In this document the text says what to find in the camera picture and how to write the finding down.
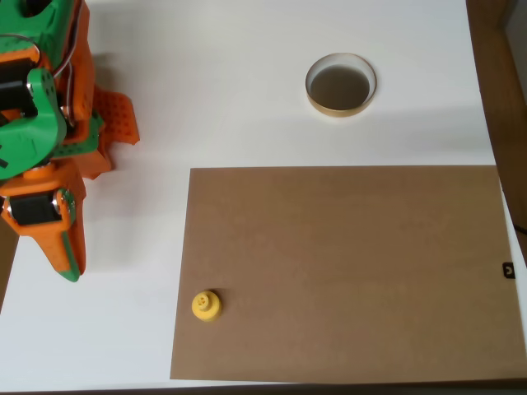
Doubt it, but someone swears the brown cardboard mat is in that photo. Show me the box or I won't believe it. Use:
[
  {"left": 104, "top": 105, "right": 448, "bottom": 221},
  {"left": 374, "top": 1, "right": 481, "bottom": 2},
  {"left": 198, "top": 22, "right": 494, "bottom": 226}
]
[{"left": 169, "top": 165, "right": 527, "bottom": 382}]

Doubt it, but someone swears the round bowl with gold rim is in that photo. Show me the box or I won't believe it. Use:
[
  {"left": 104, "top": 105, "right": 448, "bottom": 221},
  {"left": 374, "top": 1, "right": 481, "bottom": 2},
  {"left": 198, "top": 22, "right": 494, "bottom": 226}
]
[{"left": 305, "top": 52, "right": 378, "bottom": 119}]

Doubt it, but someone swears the small yellow plastic piece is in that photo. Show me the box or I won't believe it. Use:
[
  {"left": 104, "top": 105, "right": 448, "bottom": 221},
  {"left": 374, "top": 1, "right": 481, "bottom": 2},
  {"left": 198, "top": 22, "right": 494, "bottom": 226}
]
[{"left": 191, "top": 290, "right": 223, "bottom": 323}]

